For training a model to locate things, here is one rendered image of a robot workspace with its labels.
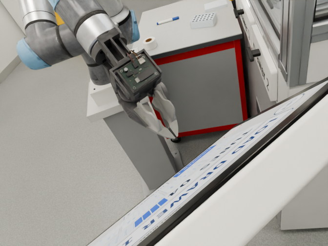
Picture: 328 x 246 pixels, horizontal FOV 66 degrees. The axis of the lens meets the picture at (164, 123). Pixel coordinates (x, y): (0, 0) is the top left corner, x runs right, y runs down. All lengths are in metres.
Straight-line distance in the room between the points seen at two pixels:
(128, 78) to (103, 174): 1.56
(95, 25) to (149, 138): 0.90
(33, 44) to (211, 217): 0.54
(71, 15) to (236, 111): 1.27
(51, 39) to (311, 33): 0.54
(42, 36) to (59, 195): 1.55
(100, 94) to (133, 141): 0.33
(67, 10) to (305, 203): 1.06
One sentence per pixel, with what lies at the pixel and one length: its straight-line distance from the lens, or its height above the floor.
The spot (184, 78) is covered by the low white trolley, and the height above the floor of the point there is 0.56.
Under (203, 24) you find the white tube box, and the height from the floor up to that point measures 0.78.
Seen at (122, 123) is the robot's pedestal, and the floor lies 0.62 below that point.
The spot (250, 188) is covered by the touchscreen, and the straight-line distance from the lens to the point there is 0.22.
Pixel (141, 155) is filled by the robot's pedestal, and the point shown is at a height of 0.36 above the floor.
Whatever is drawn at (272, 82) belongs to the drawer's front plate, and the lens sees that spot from 0.77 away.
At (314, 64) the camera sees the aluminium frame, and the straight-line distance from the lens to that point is 0.65.
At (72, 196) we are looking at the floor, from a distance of 1.98.
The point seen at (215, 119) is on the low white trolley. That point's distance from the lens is 1.64.
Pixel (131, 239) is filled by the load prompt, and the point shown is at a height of 1.16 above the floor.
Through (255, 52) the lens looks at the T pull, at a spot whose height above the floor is 0.91.
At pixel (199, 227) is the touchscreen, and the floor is 1.19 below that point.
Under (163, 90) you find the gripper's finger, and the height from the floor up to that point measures 1.10.
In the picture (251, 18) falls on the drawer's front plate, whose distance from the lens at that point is 1.03.
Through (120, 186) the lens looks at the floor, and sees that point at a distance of 1.81.
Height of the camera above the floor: 1.38
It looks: 43 degrees down
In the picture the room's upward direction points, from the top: 23 degrees counter-clockwise
